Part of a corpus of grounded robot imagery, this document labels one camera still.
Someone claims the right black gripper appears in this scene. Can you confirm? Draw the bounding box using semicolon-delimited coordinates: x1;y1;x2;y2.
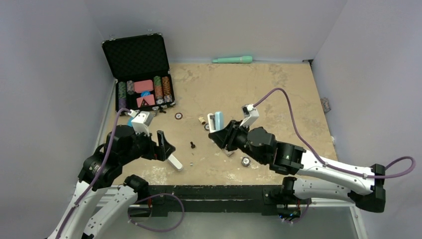
210;119;266;164

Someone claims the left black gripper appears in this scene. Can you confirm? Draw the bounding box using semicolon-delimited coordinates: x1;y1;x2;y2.
120;125;175;164

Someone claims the white stapler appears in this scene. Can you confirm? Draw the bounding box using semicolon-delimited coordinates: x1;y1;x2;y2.
167;154;184;171

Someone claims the light blue stapler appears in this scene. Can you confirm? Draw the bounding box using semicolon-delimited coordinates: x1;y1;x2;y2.
207;112;225;133

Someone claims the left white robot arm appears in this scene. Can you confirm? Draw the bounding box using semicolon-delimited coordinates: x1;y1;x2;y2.
49;125;176;239

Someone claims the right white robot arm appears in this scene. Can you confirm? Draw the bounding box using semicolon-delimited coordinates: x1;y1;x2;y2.
209;120;386;213

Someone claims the red white card box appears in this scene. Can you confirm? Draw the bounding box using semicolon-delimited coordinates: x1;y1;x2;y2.
222;149;234;157

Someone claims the small cork piece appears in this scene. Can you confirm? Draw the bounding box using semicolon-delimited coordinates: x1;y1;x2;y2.
198;117;206;125

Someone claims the poker chip stack on table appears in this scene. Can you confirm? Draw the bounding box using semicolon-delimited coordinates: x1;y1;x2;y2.
241;157;251;167

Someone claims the poker chip near case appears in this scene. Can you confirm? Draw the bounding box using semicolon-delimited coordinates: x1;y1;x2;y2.
174;113;183;120

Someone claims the pink card deck lower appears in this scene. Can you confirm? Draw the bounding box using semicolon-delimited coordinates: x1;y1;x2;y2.
136;95;156;108

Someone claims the pink card deck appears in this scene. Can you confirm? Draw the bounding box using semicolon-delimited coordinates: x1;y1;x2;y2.
136;95;156;108
134;79;154;93

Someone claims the blue dealer chip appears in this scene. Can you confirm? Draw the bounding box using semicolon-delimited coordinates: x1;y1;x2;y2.
140;91;151;97

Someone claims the orange chip column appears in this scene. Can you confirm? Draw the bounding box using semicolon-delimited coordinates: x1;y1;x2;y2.
153;76;173;105

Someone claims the pink card deck upper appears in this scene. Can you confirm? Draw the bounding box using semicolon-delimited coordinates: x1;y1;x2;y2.
134;79;154;93

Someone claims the green chip column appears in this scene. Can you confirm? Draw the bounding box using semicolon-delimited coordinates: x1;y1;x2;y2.
117;82;127;110

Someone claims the mint green marker pen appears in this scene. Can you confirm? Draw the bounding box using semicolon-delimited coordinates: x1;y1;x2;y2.
212;56;253;64

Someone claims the black poker chip case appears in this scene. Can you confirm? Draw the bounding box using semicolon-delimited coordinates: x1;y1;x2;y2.
101;33;176;111

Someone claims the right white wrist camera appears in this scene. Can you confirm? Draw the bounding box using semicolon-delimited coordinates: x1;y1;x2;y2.
240;104;259;128

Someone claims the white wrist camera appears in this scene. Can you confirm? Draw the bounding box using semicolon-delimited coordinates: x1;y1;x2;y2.
127;110;154;136
240;104;259;128

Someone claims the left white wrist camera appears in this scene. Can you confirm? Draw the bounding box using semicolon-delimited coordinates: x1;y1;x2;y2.
127;110;154;136

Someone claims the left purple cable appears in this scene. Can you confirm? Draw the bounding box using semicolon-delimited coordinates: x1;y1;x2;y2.
54;109;132;239

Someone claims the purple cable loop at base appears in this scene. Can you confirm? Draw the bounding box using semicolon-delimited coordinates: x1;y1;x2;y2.
127;192;186;233

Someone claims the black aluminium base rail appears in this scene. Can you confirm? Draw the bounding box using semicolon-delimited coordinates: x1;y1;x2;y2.
96;184;360;219

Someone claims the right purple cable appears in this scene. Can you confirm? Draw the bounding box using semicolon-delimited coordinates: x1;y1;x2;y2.
253;88;417;180

